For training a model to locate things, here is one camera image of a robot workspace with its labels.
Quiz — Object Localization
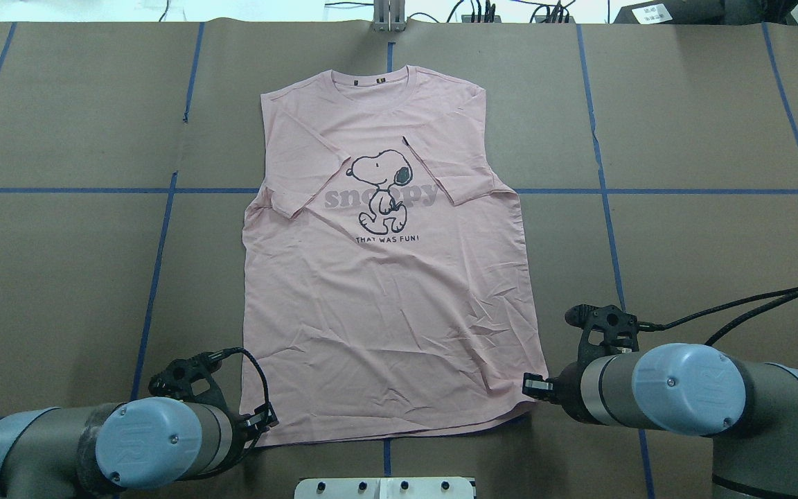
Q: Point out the aluminium frame post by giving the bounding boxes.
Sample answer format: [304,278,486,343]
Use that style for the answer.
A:
[371,0,407,33]

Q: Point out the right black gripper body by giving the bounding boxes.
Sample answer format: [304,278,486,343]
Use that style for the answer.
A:
[522,304,639,404]

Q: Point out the pink Snoopy t-shirt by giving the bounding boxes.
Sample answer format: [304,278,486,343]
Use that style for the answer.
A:
[241,65,547,446]

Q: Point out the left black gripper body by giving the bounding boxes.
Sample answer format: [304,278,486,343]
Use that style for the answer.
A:
[148,351,279,458]

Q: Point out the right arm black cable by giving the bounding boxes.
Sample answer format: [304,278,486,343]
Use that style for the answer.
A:
[637,279,798,347]

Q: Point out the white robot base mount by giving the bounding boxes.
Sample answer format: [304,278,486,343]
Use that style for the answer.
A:
[294,476,478,498]

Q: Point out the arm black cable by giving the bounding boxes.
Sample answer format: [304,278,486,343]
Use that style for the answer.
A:
[219,347,272,444]
[637,279,798,347]

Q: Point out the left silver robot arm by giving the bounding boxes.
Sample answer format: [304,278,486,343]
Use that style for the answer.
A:
[0,347,278,498]

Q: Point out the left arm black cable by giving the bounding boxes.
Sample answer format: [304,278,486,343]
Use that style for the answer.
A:
[219,347,272,444]

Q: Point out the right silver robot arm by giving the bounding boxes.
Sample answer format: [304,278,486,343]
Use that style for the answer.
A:
[522,304,798,498]

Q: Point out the black electronics box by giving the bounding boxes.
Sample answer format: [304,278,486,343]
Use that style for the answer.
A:
[607,1,798,26]

